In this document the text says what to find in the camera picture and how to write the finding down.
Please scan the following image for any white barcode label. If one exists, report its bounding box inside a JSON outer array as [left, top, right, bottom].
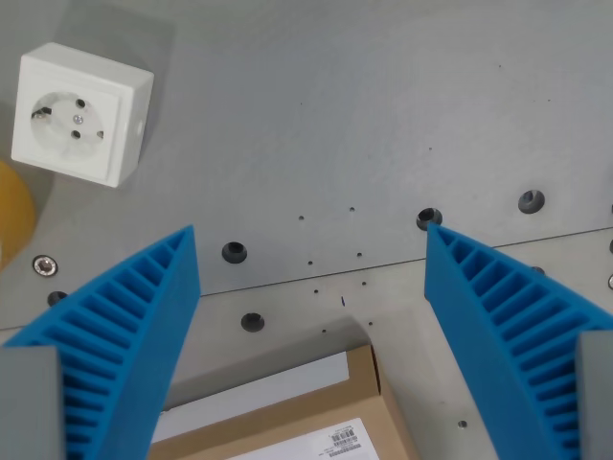
[[281, 417, 379, 460]]

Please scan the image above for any silver hex bolt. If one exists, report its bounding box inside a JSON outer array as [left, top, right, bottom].
[[32, 255, 59, 278]]

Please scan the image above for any white paper sheet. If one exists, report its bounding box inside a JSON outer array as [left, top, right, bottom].
[[160, 351, 351, 445]]

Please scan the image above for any yellow round object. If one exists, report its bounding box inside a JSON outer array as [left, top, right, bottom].
[[0, 160, 36, 274]]

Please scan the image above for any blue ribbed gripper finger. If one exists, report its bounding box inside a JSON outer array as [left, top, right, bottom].
[[424, 221, 613, 460], [0, 223, 201, 460]]

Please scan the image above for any brown cardboard box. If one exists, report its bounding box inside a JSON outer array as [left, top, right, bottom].
[[148, 343, 420, 460]]

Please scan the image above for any white wall socket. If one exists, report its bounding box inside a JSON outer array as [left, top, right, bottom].
[[11, 41, 155, 189]]

